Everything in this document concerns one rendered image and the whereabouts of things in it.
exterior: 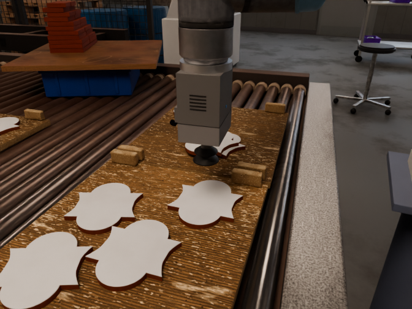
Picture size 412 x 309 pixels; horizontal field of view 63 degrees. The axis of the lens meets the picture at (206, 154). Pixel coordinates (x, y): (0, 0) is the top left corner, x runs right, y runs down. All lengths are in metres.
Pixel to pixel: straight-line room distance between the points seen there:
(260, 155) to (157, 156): 0.23
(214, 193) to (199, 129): 0.17
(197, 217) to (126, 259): 0.13
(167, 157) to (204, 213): 0.23
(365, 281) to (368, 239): 0.32
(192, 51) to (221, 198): 0.27
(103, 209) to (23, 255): 0.14
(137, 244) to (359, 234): 1.76
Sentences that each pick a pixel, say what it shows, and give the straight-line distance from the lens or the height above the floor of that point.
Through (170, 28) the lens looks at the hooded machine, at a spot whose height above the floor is 0.75.
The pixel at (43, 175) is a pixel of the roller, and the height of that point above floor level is 0.92.
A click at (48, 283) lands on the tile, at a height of 0.95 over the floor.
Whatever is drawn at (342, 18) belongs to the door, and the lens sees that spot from 9.73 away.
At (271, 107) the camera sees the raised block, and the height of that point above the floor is 0.95.
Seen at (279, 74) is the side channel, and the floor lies 0.95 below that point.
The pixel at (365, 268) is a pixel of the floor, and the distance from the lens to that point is 1.96.
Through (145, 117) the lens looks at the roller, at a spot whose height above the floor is 0.91.
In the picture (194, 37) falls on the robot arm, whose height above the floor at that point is 1.22.
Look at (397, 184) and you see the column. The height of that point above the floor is 0.87.
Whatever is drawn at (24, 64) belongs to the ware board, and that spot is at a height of 1.04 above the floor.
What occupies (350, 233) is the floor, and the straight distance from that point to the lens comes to 2.14.
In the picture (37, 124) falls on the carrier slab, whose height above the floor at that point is 0.94.
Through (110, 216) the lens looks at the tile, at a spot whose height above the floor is 0.95.
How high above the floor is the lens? 1.29
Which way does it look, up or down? 27 degrees down
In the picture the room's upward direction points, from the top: straight up
